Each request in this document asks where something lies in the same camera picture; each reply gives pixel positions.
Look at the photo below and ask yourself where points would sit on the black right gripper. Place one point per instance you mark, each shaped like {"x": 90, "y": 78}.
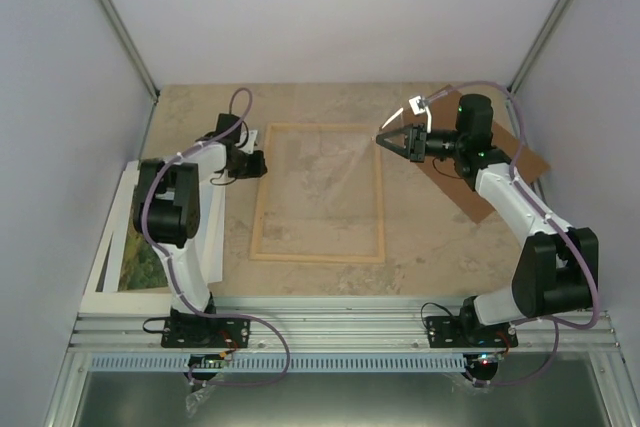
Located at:
{"x": 417, "y": 154}

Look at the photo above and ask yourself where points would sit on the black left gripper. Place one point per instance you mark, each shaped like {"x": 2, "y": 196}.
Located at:
{"x": 259, "y": 169}

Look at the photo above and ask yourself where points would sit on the light wooden picture frame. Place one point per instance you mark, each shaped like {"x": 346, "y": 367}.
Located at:
{"x": 322, "y": 199}

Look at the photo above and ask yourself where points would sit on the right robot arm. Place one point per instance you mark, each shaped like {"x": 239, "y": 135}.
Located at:
{"x": 558, "y": 264}

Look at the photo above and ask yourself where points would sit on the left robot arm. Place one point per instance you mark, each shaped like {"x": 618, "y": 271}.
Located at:
{"x": 168, "y": 209}

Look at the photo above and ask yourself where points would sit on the landscape photo print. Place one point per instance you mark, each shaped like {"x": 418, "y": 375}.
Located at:
{"x": 141, "y": 268}

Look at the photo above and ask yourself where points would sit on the white photo mat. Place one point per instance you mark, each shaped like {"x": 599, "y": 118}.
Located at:
{"x": 101, "y": 295}

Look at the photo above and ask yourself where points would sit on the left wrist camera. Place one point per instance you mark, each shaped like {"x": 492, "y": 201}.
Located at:
{"x": 252, "y": 139}

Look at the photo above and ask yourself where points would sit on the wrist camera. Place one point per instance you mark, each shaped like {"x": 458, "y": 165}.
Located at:
{"x": 420, "y": 106}
{"x": 252, "y": 139}

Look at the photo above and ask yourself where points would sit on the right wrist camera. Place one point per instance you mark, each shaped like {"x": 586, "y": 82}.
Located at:
{"x": 420, "y": 106}

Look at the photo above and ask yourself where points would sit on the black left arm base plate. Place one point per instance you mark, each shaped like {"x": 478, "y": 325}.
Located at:
{"x": 183, "y": 330}

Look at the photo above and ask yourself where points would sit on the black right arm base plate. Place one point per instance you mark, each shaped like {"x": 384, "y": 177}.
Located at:
{"x": 450, "y": 332}

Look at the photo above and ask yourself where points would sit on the slotted grey cable duct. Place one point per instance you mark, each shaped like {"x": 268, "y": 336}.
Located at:
{"x": 275, "y": 363}

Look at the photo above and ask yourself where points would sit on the aluminium mounting rail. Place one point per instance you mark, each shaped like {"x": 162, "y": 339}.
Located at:
{"x": 326, "y": 324}

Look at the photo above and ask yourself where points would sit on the right aluminium corner post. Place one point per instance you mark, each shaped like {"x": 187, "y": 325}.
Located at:
{"x": 542, "y": 39}

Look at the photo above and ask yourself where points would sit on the aluminium corner post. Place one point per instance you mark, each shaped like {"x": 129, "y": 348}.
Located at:
{"x": 542, "y": 39}
{"x": 127, "y": 43}

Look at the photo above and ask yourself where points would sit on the left aluminium corner post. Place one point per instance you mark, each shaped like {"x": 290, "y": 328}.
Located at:
{"x": 127, "y": 43}

